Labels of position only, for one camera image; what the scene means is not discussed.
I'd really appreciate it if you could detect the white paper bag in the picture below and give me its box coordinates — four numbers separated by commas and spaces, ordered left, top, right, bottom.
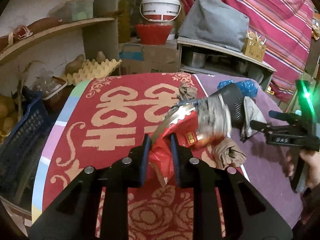
240, 96, 267, 142

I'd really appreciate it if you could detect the brown paper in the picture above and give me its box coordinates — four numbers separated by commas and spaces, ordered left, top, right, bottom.
212, 137, 247, 170

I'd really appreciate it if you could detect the blue plastic bag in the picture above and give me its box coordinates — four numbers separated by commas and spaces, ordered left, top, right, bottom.
217, 79, 258, 98

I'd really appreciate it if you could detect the silver foil wrapper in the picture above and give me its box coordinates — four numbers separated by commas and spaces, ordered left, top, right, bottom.
164, 83, 245, 135

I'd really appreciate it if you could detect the red plastic wrapper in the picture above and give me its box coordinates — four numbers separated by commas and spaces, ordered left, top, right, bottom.
149, 110, 198, 187

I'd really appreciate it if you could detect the person's right hand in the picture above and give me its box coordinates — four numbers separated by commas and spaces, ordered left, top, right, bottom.
285, 149, 320, 189

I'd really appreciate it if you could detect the dark blue crate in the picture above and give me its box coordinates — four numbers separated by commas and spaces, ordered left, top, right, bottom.
1, 86, 52, 194

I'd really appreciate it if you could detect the yellow utensil basket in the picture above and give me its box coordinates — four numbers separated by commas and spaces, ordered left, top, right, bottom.
242, 30, 266, 62

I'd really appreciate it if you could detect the red floral mat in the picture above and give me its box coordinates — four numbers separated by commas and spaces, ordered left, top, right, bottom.
31, 73, 227, 239

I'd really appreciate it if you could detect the crumpled brown paper ball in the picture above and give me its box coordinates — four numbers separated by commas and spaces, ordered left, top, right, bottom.
177, 83, 197, 102

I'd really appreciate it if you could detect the striped pink curtain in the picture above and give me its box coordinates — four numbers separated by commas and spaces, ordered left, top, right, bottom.
181, 0, 314, 103

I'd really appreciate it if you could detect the steel pot in shelf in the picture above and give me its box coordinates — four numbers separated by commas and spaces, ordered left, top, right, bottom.
184, 52, 206, 69

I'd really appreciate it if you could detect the grey low shelf unit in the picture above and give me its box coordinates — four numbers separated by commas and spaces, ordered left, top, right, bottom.
177, 37, 277, 91

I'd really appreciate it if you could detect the yellow egg tray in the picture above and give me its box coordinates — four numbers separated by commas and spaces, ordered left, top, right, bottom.
61, 59, 122, 86

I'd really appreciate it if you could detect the potato on egg tray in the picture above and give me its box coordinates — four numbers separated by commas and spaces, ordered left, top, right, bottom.
65, 54, 85, 74

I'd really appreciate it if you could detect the cardboard box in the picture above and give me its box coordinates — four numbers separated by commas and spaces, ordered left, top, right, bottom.
119, 40, 180, 75

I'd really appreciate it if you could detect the red plastic bowl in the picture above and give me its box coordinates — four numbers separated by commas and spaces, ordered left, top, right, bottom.
136, 24, 173, 45

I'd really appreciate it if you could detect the white plastic bucket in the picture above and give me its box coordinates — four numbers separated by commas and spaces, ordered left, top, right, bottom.
139, 0, 181, 22

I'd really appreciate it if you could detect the clear plastic container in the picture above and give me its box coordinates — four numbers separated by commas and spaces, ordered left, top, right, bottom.
49, 0, 94, 23

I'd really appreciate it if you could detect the large oil jug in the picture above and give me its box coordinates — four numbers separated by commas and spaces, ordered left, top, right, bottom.
118, 0, 141, 43

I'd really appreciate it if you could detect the wooden wall shelf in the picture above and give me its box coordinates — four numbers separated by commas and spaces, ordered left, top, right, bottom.
0, 0, 121, 81

